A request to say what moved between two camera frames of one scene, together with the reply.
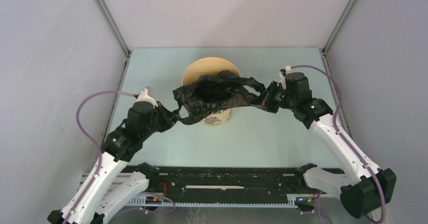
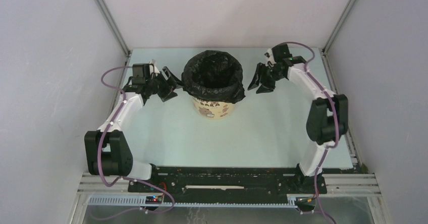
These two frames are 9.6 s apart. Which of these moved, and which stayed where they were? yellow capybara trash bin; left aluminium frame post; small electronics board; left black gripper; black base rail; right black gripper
Moved: right black gripper; left black gripper; yellow capybara trash bin
Stayed: left aluminium frame post; black base rail; small electronics board
